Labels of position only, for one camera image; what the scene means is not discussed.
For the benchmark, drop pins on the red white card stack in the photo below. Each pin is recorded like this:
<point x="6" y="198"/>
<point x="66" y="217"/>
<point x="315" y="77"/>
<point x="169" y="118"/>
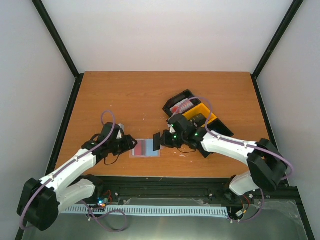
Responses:
<point x="182" y="106"/>

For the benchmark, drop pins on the right black frame post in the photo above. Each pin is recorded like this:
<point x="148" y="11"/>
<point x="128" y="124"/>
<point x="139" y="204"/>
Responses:
<point x="283" y="26"/>

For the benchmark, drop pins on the left black frame post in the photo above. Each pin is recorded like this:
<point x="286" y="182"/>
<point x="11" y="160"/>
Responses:
<point x="43" y="13"/>

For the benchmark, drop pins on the black left card bin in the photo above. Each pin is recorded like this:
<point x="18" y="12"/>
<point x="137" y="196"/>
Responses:
<point x="180" y="100"/>

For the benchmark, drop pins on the black frame post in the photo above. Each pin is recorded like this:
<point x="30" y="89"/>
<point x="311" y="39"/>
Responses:
<point x="43" y="13"/>
<point x="283" y="26"/>

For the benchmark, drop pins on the black credit card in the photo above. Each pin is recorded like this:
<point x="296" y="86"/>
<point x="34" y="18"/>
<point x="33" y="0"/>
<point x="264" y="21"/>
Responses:
<point x="157" y="141"/>

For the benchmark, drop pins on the red white credit card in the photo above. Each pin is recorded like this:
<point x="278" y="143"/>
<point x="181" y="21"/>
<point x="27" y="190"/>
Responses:
<point x="140" y="148"/>

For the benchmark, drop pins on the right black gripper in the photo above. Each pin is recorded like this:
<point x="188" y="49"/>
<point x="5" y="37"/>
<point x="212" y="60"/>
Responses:
<point x="166" y="140"/>

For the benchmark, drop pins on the black right card bin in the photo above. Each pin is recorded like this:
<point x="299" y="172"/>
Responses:
<point x="219" y="127"/>

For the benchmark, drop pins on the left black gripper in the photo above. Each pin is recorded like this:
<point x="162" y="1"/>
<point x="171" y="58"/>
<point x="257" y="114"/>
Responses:
<point x="128" y="144"/>

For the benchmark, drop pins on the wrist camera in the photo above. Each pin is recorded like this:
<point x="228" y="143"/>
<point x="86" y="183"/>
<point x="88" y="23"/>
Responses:
<point x="171" y="128"/>
<point x="119" y="129"/>

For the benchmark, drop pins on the yellow middle card bin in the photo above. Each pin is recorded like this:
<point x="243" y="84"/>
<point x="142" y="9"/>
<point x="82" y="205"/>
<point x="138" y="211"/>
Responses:
<point x="200" y="108"/>

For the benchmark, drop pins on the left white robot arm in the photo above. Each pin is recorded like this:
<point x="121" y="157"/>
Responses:
<point x="43" y="200"/>

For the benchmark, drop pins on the black card stack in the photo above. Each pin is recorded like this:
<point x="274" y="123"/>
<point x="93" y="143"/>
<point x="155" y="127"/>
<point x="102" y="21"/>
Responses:
<point x="198" y="120"/>

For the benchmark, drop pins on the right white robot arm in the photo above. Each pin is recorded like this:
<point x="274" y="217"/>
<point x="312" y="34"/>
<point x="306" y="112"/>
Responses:
<point x="265" y="166"/>

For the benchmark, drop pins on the light blue cable duct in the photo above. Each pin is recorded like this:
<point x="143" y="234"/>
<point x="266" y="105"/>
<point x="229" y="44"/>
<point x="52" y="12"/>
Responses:
<point x="163" y="211"/>

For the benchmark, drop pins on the black card bin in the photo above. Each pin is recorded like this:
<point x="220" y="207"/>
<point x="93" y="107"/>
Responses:
<point x="180" y="100"/>
<point x="219" y="127"/>

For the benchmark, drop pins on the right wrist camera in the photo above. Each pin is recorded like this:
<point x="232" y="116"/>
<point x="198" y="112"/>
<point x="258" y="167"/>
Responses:
<point x="171" y="128"/>

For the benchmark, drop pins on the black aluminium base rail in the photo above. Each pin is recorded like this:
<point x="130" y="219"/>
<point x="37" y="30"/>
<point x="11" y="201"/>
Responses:
<point x="210" y="190"/>

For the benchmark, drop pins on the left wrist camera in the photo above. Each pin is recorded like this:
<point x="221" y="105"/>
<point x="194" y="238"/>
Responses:
<point x="119" y="129"/>

